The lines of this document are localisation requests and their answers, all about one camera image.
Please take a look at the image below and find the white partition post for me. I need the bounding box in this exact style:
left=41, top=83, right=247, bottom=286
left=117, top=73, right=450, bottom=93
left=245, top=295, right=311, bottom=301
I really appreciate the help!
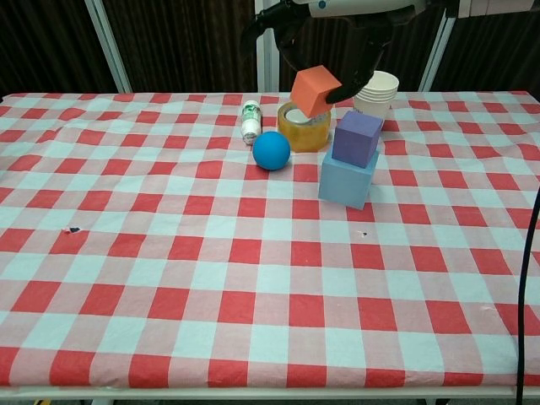
left=419, top=16, right=459, bottom=92
left=83, top=0, right=132, bottom=94
left=252, top=0, right=280, bottom=93

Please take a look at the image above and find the red white checkered tablecloth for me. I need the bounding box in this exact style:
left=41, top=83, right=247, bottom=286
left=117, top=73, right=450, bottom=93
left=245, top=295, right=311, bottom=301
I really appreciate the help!
left=0, top=90, right=540, bottom=389

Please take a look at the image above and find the white paper cup stack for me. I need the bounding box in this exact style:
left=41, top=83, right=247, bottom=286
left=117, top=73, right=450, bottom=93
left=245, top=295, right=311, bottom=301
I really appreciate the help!
left=353, top=70, right=400, bottom=122

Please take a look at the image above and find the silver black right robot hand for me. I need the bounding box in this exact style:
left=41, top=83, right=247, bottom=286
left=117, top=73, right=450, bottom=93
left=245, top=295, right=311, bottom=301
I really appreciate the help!
left=239, top=0, right=427, bottom=105

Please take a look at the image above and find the white bottle green label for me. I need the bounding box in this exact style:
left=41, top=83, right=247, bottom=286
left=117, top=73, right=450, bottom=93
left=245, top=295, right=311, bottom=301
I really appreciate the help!
left=240, top=100, right=263, bottom=144

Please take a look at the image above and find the purple foam cube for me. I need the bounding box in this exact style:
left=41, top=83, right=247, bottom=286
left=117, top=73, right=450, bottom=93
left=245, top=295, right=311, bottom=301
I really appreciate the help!
left=331, top=110, right=385, bottom=170

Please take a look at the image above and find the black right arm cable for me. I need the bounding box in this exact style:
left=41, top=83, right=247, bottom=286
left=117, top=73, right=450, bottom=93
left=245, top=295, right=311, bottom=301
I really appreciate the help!
left=515, top=193, right=540, bottom=405

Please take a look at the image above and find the large light blue cube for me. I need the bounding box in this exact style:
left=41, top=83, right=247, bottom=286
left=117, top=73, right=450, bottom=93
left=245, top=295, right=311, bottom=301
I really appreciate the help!
left=317, top=149, right=381, bottom=211

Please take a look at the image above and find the blue ball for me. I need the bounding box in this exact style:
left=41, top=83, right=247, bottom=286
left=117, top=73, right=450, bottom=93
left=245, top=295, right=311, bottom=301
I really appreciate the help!
left=252, top=131, right=292, bottom=171

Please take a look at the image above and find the small orange cube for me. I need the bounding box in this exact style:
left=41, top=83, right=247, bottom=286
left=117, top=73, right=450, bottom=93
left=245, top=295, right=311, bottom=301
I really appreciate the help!
left=289, top=66, right=343, bottom=119

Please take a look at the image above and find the dark brown curtain panel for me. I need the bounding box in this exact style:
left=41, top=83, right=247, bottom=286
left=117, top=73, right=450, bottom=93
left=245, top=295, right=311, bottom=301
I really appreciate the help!
left=0, top=0, right=123, bottom=96
left=278, top=0, right=444, bottom=93
left=434, top=16, right=540, bottom=92
left=103, top=0, right=259, bottom=93

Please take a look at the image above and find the amber packing tape roll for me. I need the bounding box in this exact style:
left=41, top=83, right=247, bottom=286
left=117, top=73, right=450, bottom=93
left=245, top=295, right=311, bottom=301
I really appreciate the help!
left=277, top=100, right=332, bottom=154

